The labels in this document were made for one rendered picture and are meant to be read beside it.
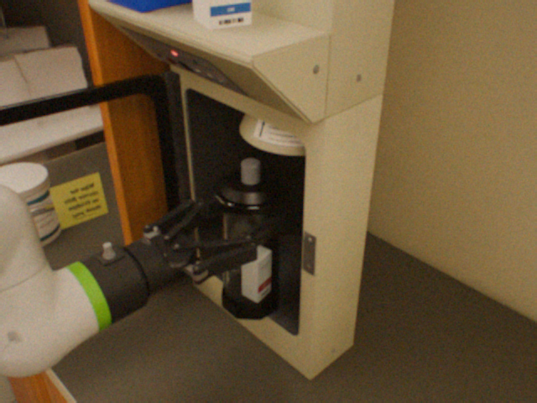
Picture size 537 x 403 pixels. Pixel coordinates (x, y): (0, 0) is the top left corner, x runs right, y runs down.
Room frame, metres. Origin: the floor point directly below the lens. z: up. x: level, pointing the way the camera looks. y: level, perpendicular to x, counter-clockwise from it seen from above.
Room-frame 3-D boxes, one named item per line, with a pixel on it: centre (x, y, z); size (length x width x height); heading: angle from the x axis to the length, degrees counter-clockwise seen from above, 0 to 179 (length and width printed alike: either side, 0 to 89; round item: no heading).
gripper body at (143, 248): (0.59, 0.15, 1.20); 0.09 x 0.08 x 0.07; 132
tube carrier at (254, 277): (0.69, 0.03, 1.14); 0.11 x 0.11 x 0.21
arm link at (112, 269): (0.54, 0.21, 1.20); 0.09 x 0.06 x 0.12; 42
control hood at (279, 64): (0.66, 0.09, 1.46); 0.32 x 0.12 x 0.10; 44
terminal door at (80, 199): (0.71, 0.29, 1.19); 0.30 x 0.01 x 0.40; 126
